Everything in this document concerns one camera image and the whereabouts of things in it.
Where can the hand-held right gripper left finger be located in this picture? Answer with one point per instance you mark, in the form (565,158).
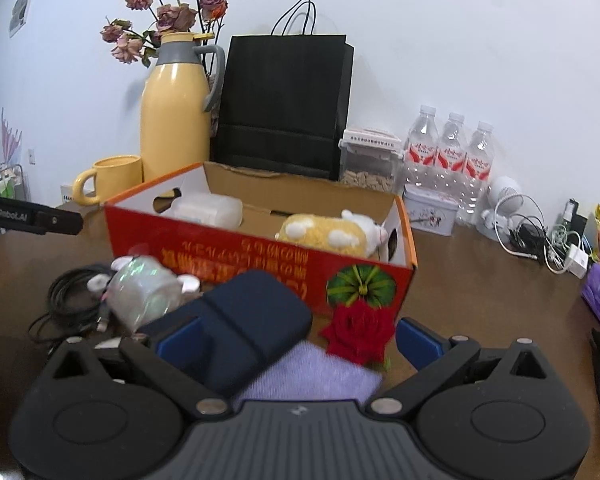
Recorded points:
(177,342)

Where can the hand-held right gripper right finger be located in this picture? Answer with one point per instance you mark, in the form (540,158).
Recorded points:
(417,342)

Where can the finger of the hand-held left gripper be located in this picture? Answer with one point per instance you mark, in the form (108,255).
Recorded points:
(30,216)

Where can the red artificial rose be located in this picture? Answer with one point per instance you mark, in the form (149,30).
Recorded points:
(360,330)

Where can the navy blue case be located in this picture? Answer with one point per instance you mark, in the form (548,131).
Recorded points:
(260,315)

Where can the red orange cardboard box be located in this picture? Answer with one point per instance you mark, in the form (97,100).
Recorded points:
(230,260)

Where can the purple cloth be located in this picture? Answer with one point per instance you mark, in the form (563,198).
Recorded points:
(305,375)

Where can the white flat box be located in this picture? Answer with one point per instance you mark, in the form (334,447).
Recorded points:
(67,192)

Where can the yellow mug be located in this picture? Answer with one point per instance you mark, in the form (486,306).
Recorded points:
(115,177)

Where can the white printed tin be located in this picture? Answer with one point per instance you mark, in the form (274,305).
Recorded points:
(430,210)

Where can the yellow white plush toy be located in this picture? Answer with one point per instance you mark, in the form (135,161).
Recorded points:
(320,232)

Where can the black power adapter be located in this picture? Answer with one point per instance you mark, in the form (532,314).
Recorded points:
(530,235)

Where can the small white fan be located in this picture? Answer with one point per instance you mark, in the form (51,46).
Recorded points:
(502,195)

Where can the yellow thermos jug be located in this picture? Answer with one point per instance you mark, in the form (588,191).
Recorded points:
(175,120)

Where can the clear container of seeds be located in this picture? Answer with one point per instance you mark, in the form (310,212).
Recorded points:
(367,172)

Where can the white charger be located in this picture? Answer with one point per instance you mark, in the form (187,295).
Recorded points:
(575,260)

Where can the clear water bottle red label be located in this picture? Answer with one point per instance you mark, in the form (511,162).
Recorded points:
(451,155)
(421,150)
(479,165)

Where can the dark upright object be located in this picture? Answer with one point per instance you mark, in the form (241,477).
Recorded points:
(574,217)

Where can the white flat carton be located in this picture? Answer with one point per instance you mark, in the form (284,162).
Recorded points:
(370,136)

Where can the dried pink flowers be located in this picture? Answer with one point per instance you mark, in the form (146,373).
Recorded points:
(172,15)

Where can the black paper bag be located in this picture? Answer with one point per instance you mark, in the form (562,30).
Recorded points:
(280,100)

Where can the white wall socket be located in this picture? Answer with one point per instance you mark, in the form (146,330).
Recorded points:
(31,156)

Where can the purple flower wall sticker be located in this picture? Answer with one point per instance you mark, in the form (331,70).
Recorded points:
(7,135)

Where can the wall poster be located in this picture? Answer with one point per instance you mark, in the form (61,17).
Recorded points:
(21,10)

